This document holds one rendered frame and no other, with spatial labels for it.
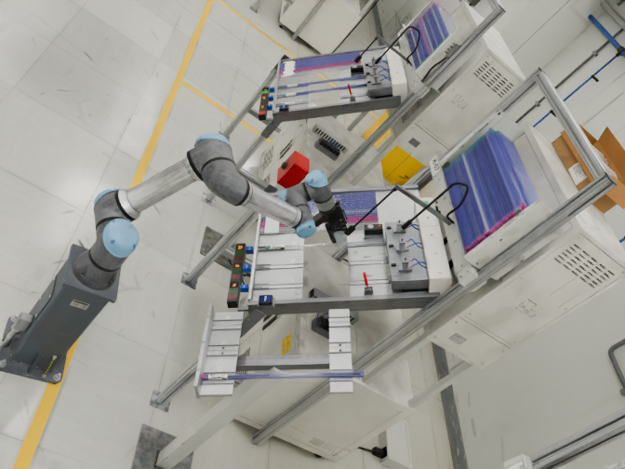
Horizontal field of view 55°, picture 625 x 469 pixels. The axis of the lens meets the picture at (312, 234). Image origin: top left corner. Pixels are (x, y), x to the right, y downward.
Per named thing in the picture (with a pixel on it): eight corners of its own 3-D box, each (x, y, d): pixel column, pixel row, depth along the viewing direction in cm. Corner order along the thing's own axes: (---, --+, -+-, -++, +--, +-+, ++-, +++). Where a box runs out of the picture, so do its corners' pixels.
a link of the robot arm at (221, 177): (223, 180, 184) (325, 227, 219) (217, 154, 191) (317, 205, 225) (199, 202, 189) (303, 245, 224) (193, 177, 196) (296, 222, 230)
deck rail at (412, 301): (249, 315, 228) (247, 304, 224) (250, 312, 230) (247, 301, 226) (439, 307, 224) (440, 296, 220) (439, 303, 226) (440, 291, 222)
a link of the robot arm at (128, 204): (86, 230, 202) (225, 154, 191) (85, 197, 210) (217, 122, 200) (111, 246, 211) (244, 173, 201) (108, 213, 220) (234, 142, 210)
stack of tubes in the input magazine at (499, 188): (464, 251, 211) (525, 203, 197) (442, 169, 250) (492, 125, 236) (488, 267, 216) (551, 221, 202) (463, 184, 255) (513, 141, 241)
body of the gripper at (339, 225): (348, 232, 238) (339, 208, 230) (327, 236, 240) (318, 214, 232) (347, 220, 244) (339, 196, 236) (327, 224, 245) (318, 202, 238)
